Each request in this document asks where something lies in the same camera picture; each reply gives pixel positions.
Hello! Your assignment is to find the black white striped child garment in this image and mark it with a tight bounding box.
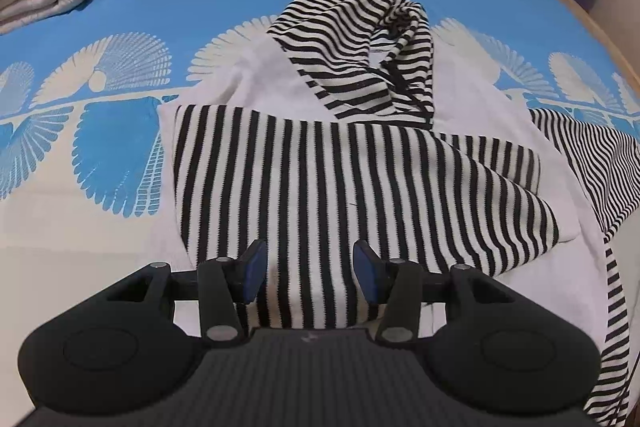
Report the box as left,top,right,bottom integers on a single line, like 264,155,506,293
158,0,639,426

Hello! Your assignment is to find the blue white patterned bed sheet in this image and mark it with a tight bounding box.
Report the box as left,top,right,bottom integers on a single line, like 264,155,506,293
1,0,639,426

